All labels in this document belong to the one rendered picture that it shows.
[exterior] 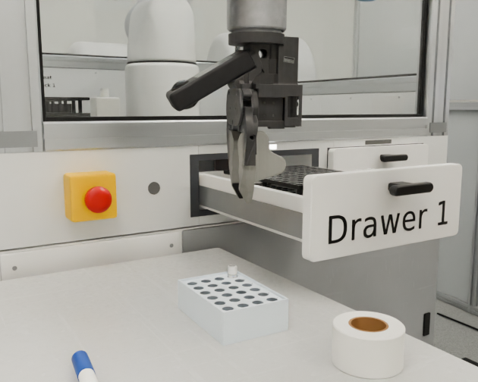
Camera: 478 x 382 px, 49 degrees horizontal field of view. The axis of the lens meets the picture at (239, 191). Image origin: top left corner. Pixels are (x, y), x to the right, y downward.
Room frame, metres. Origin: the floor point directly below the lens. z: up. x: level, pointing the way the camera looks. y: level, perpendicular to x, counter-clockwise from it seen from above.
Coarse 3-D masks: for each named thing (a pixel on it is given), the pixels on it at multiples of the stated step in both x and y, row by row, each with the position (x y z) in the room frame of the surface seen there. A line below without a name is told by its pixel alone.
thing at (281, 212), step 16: (208, 176) 0.92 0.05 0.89; (224, 176) 0.98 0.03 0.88; (208, 192) 0.91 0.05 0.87; (224, 192) 0.86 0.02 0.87; (256, 192) 0.78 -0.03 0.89; (272, 192) 0.75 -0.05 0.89; (208, 208) 0.92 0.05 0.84; (224, 208) 0.86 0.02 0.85; (240, 208) 0.82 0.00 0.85; (256, 208) 0.78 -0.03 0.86; (272, 208) 0.74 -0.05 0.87; (288, 208) 0.71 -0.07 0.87; (256, 224) 0.78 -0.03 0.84; (272, 224) 0.74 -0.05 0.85; (288, 224) 0.71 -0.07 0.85
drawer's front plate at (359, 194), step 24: (384, 168) 0.73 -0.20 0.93; (408, 168) 0.73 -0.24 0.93; (432, 168) 0.76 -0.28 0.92; (456, 168) 0.78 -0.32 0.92; (312, 192) 0.64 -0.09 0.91; (336, 192) 0.66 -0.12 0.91; (360, 192) 0.68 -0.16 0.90; (384, 192) 0.71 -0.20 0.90; (432, 192) 0.76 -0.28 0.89; (456, 192) 0.79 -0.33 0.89; (312, 216) 0.64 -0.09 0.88; (360, 216) 0.69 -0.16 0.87; (384, 216) 0.71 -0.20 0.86; (408, 216) 0.73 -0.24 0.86; (432, 216) 0.76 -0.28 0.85; (456, 216) 0.79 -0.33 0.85; (312, 240) 0.64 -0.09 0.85; (360, 240) 0.69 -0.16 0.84; (384, 240) 0.71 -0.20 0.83; (408, 240) 0.73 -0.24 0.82
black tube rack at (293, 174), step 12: (288, 168) 0.97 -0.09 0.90; (300, 168) 0.97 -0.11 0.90; (312, 168) 0.98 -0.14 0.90; (324, 168) 0.97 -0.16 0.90; (264, 180) 0.83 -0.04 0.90; (276, 180) 0.81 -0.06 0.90; (288, 180) 0.81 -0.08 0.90; (300, 180) 0.82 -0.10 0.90; (288, 192) 0.88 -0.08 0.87; (300, 192) 0.78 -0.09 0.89
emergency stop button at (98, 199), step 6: (96, 186) 0.78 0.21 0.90; (90, 192) 0.77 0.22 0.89; (96, 192) 0.77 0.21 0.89; (102, 192) 0.78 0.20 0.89; (108, 192) 0.78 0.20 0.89; (84, 198) 0.77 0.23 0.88; (90, 198) 0.77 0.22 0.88; (96, 198) 0.77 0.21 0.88; (102, 198) 0.77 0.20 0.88; (108, 198) 0.78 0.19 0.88; (90, 204) 0.77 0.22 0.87; (96, 204) 0.77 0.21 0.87; (102, 204) 0.77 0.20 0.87; (108, 204) 0.78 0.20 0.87; (90, 210) 0.77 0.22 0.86; (96, 210) 0.77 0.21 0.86; (102, 210) 0.78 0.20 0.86
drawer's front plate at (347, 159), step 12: (420, 144) 1.22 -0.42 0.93; (336, 156) 1.08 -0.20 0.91; (348, 156) 1.10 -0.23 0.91; (360, 156) 1.12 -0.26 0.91; (372, 156) 1.14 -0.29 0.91; (408, 156) 1.19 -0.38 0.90; (420, 156) 1.22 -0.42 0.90; (336, 168) 1.08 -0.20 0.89; (348, 168) 1.10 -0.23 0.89; (360, 168) 1.12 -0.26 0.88
